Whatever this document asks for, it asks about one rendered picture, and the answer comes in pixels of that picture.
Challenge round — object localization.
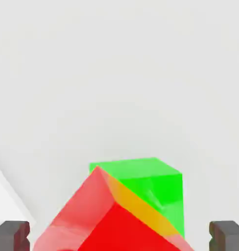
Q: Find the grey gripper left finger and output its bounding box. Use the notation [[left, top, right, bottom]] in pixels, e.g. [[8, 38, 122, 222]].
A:
[[0, 221, 31, 251]]

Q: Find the small red cube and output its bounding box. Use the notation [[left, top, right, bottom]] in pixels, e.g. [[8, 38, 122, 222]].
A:
[[32, 165, 194, 251]]

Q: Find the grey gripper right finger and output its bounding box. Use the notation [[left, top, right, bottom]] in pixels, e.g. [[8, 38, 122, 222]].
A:
[[209, 220, 239, 251]]

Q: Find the small green cube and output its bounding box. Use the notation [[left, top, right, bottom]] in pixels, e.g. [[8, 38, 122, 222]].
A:
[[89, 157, 185, 239]]

